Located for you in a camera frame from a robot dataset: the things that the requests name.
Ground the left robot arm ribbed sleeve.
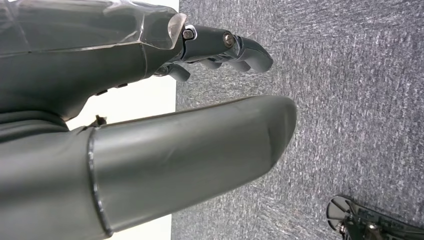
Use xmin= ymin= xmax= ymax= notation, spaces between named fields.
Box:
xmin=0 ymin=110 xmax=70 ymax=144

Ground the black stand foot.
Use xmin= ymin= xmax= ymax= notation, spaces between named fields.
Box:
xmin=326 ymin=195 xmax=424 ymax=240

